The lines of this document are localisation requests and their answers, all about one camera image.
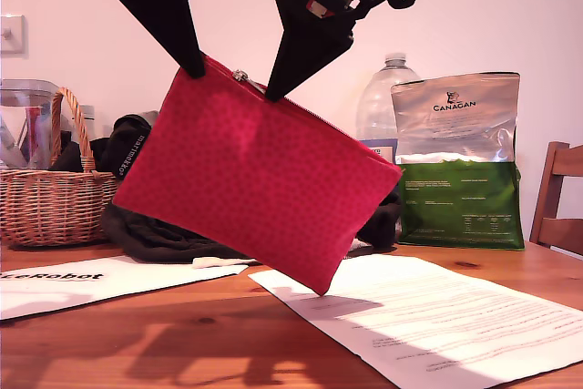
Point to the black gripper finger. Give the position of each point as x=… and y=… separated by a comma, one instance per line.
x=159, y=11
x=291, y=43
x=323, y=47

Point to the red zip pouch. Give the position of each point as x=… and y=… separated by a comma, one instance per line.
x=255, y=179

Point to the silver green Canagan bag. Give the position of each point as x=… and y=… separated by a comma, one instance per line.
x=455, y=134

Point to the large clear water bottle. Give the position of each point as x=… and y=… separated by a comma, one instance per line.
x=378, y=102

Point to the small grey container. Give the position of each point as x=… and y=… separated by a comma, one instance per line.
x=88, y=113

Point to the clear plastic packets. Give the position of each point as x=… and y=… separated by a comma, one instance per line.
x=27, y=134

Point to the black grey hooded jacket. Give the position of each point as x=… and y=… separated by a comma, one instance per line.
x=150, y=238

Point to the wicker basket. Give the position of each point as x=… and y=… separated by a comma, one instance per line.
x=50, y=211

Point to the white LeRobot paper sheet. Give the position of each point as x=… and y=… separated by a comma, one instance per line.
x=114, y=279

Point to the wooden chair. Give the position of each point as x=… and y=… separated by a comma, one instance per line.
x=553, y=225

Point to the white printed letter sheet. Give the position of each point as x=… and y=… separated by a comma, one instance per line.
x=455, y=316

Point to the white wall socket plate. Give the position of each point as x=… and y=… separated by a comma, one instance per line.
x=16, y=36

